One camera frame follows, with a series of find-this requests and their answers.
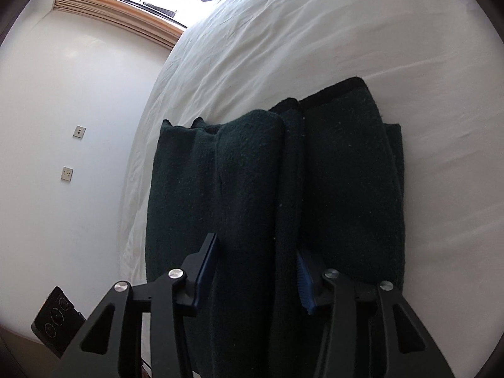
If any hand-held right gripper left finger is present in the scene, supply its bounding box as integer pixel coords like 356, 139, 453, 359
49, 232, 219, 378

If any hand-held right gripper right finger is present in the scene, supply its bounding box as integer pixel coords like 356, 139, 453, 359
296, 252, 455, 378

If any dark green towel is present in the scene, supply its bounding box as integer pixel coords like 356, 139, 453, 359
145, 77, 407, 378

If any black device with round buttons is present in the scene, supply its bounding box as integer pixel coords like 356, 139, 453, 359
31, 286, 87, 358

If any bed with white sheet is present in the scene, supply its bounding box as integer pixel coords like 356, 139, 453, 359
118, 0, 504, 378

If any wooden window frame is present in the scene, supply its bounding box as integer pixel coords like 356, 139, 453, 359
53, 0, 188, 50

